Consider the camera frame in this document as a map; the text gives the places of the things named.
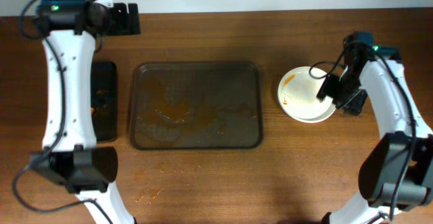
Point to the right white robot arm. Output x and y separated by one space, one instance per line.
397 175

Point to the cream white plate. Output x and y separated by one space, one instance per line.
297 95

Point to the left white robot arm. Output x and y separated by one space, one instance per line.
70 155

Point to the black rectangular tray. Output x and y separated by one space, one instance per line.
104 84

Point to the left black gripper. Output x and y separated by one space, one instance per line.
125 19

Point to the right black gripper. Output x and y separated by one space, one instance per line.
342 91

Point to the brown serving tray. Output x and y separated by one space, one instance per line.
196 106

